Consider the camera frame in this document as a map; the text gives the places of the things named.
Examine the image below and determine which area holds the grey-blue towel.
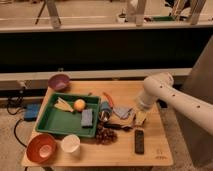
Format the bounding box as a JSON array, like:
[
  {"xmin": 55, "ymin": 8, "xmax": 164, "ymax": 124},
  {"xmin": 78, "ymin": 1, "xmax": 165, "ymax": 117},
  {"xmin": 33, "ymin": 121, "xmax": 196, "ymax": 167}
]
[{"xmin": 113, "ymin": 107, "xmax": 132, "ymax": 119}]

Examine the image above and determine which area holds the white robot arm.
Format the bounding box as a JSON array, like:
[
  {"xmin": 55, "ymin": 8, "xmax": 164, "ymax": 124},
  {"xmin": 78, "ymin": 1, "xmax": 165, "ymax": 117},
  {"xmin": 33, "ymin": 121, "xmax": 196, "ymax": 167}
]
[{"xmin": 136, "ymin": 72, "xmax": 213, "ymax": 135}]

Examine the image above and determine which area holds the black remote control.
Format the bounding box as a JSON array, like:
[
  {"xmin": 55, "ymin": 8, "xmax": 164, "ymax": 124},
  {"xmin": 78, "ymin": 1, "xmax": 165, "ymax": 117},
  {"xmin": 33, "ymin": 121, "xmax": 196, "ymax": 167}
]
[{"xmin": 135, "ymin": 130, "xmax": 144, "ymax": 154}]

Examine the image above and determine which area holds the silver blue can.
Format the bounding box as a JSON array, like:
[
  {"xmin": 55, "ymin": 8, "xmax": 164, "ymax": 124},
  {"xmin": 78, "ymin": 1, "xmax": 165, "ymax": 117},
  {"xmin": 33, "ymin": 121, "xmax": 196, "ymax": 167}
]
[{"xmin": 99, "ymin": 101, "xmax": 112, "ymax": 122}]

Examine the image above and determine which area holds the orange carrot toy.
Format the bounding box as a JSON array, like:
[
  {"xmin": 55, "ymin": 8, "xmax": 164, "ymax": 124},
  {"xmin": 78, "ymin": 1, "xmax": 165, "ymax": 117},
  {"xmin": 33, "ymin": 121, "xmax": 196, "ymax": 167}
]
[{"xmin": 103, "ymin": 92, "xmax": 114, "ymax": 108}]

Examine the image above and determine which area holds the brown grape bunch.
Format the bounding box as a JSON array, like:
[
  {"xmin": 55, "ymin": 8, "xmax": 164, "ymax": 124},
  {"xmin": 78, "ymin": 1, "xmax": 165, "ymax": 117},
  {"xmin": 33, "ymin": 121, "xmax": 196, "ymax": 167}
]
[{"xmin": 95, "ymin": 124, "xmax": 117, "ymax": 145}]

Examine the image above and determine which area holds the wooden table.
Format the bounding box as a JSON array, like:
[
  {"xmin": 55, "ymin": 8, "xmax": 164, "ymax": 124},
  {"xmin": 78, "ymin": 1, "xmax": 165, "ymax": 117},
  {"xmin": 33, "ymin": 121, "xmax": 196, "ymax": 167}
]
[{"xmin": 21, "ymin": 80, "xmax": 174, "ymax": 168}]

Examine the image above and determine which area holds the blue sponge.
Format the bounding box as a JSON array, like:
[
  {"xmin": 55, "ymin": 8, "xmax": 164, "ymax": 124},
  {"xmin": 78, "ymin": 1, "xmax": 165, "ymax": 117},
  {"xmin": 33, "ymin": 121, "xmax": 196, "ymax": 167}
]
[{"xmin": 81, "ymin": 109, "xmax": 93, "ymax": 127}]

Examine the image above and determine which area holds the yellow apple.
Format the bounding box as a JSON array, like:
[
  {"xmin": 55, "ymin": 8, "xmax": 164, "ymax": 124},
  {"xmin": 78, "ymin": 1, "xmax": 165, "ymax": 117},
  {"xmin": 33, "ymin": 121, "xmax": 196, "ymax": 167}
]
[{"xmin": 74, "ymin": 99, "xmax": 86, "ymax": 112}]

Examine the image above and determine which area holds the green plastic tray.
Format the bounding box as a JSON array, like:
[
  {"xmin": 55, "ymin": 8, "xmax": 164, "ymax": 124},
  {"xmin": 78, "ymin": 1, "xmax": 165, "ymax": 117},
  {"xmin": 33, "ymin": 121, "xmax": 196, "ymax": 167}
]
[{"xmin": 35, "ymin": 93, "xmax": 101, "ymax": 138}]

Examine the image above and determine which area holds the white cup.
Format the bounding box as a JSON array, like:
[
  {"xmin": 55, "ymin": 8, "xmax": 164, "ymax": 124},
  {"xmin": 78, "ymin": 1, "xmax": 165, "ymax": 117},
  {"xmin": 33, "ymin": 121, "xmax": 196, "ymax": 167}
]
[{"xmin": 61, "ymin": 134, "xmax": 80, "ymax": 153}]

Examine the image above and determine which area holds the yellow banana toy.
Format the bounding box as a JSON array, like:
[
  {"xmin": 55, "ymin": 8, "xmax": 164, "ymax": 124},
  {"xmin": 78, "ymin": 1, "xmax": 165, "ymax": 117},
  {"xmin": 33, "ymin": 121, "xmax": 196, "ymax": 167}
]
[{"xmin": 54, "ymin": 98, "xmax": 74, "ymax": 112}]

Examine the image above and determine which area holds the purple bowl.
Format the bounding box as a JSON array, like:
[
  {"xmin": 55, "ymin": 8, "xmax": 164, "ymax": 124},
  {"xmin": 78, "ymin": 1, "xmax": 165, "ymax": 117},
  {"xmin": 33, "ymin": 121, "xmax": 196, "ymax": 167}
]
[{"xmin": 48, "ymin": 74, "xmax": 70, "ymax": 91}]

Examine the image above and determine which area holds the orange bowl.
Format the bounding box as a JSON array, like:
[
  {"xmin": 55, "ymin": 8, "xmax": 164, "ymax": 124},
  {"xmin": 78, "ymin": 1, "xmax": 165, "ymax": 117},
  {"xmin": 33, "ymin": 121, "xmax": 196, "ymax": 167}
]
[{"xmin": 26, "ymin": 134, "xmax": 57, "ymax": 164}]

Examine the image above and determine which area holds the blue power box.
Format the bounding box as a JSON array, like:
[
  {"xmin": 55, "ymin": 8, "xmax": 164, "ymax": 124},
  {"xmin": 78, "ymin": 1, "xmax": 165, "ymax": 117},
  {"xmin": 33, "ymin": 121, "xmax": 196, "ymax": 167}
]
[{"xmin": 24, "ymin": 104, "xmax": 40, "ymax": 121}]

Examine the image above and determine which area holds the black handled utensil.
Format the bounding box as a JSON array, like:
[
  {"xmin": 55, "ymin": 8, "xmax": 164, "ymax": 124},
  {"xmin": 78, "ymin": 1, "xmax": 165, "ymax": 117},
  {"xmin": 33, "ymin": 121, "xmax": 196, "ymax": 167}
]
[{"xmin": 104, "ymin": 123, "xmax": 133, "ymax": 132}]

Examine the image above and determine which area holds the black cable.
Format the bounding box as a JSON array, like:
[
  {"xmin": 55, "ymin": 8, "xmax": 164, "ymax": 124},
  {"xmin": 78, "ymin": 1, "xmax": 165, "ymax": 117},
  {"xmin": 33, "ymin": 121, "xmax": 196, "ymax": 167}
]
[{"xmin": 6, "ymin": 87, "xmax": 28, "ymax": 148}]

